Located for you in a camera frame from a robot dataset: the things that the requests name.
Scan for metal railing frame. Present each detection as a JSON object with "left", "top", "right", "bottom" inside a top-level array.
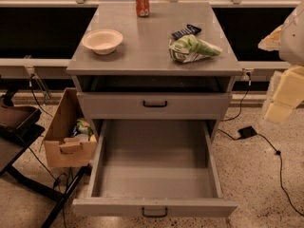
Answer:
[{"left": 0, "top": 0, "right": 304, "bottom": 107}]

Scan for dark blue snack packet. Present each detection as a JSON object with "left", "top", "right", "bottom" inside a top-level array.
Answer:
[{"left": 172, "top": 24, "right": 201, "bottom": 40}]

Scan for black adapter cable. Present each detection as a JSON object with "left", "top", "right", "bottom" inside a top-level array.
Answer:
[{"left": 218, "top": 128, "right": 304, "bottom": 218}]

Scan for grey drawer cabinet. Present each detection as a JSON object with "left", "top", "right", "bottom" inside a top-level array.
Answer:
[{"left": 67, "top": 3, "right": 241, "bottom": 135}]

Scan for snack bags in box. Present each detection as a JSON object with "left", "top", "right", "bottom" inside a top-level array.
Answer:
[{"left": 71, "top": 118, "right": 96, "bottom": 142}]

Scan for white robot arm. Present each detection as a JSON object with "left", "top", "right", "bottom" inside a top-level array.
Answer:
[{"left": 257, "top": 2, "right": 304, "bottom": 124}]

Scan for beige paper bowl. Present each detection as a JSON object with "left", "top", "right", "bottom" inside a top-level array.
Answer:
[{"left": 82, "top": 29, "right": 124, "bottom": 55}]

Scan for brown cardboard box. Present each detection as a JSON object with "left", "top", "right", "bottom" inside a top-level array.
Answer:
[{"left": 44, "top": 88, "right": 97, "bottom": 167}]

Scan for black cable at cabinet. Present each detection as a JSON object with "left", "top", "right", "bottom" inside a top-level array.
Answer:
[{"left": 221, "top": 71, "right": 253, "bottom": 123}]

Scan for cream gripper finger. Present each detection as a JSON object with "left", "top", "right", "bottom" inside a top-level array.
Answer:
[
  {"left": 257, "top": 26, "right": 282, "bottom": 51},
  {"left": 264, "top": 66, "right": 304, "bottom": 124}
]

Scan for orange soda can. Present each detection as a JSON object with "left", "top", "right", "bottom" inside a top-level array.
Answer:
[{"left": 136, "top": 0, "right": 150, "bottom": 17}]

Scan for closed grey upper drawer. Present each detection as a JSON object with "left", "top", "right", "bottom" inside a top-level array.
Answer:
[{"left": 77, "top": 92, "right": 232, "bottom": 120}]

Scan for open grey bottom drawer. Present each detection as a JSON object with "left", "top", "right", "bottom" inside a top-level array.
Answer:
[{"left": 73, "top": 120, "right": 238, "bottom": 219}]

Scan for green jalapeno chip bag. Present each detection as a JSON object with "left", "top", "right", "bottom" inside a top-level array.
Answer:
[{"left": 169, "top": 35, "right": 222, "bottom": 64}]

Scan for black folding stand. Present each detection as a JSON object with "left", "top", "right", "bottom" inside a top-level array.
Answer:
[{"left": 0, "top": 91, "right": 89, "bottom": 228}]

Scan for black cable left floor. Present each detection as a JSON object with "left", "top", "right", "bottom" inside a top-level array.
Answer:
[{"left": 28, "top": 74, "right": 69, "bottom": 228}]

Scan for black power adapter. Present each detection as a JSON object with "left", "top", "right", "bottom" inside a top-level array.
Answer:
[{"left": 238, "top": 126, "right": 257, "bottom": 140}]

